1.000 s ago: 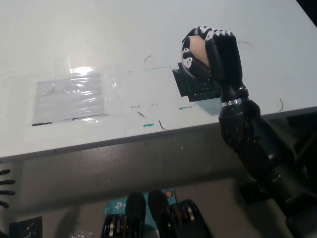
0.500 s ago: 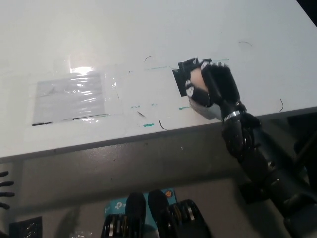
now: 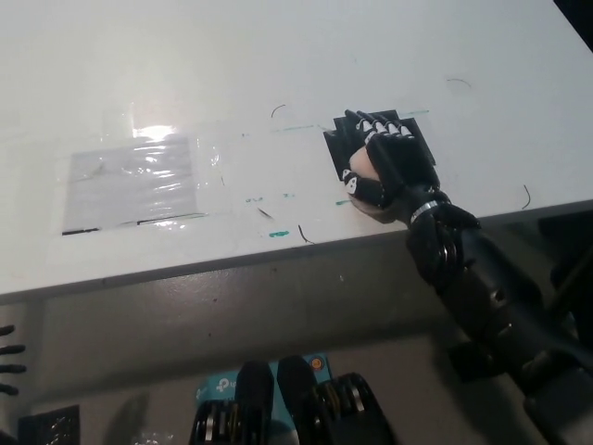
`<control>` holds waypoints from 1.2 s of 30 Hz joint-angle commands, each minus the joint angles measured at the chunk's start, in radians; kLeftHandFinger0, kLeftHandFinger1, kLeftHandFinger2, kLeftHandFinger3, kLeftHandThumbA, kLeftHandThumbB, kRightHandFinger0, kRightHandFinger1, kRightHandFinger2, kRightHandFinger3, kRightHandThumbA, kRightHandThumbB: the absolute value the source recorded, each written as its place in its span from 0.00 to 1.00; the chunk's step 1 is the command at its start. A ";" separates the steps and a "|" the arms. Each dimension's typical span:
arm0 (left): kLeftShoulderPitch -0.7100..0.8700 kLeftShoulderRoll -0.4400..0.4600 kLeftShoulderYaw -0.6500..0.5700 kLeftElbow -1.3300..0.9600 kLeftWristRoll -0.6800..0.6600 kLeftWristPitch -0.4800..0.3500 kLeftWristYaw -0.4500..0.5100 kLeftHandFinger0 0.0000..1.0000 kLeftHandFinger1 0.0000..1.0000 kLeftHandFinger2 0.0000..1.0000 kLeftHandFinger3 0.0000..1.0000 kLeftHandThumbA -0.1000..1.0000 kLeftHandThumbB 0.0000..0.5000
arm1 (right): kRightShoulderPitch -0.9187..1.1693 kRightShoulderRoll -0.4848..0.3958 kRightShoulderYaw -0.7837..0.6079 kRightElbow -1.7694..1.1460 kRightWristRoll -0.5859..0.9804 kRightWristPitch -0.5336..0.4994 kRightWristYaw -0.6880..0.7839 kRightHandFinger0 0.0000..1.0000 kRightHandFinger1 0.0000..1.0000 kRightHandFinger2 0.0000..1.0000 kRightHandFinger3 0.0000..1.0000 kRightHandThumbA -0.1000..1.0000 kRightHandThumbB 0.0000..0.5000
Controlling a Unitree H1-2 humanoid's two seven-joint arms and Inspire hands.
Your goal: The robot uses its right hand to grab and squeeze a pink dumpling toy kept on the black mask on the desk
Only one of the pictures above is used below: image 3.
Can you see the black white robot left hand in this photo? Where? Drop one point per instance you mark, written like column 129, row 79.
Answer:
column 9, row 368

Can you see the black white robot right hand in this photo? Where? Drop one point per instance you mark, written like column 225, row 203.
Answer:
column 403, row 162

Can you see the pink dumpling face toy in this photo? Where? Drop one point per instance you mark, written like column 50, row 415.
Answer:
column 359, row 160

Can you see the black square mask patch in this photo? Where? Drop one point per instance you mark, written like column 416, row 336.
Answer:
column 340, row 139

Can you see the teal router box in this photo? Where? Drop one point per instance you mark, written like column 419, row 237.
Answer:
column 218, row 385

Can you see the clear plastic sheet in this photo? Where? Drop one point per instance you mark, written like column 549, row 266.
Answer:
column 132, row 185

